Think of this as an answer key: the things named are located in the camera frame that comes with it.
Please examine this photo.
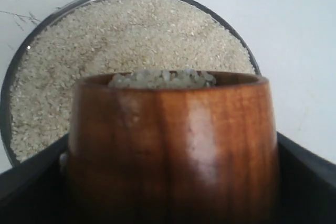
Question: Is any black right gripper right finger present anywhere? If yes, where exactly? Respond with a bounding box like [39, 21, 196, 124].
[277, 133, 335, 224]

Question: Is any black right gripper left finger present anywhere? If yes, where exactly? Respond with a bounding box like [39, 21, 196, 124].
[1, 135, 68, 223]

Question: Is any brown wooden cup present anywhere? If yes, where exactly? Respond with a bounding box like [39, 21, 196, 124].
[67, 72, 280, 223]

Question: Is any round metal rice plate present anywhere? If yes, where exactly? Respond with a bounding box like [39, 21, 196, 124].
[1, 0, 260, 166]

